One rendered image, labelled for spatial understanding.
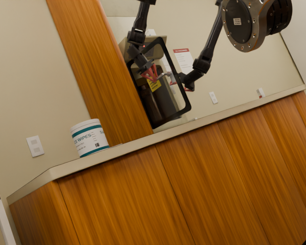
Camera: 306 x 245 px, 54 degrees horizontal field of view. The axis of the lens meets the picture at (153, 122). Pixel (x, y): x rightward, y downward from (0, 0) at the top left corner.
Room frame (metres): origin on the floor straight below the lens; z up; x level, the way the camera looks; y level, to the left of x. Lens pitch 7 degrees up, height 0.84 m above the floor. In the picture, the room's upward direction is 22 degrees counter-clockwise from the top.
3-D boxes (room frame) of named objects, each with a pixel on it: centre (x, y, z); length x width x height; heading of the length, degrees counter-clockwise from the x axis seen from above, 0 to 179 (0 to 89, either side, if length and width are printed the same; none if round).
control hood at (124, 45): (1.71, -0.12, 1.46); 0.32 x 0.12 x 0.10; 131
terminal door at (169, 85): (1.53, -0.09, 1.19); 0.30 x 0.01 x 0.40; 45
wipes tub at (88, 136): (1.27, 0.28, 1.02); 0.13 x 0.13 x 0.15
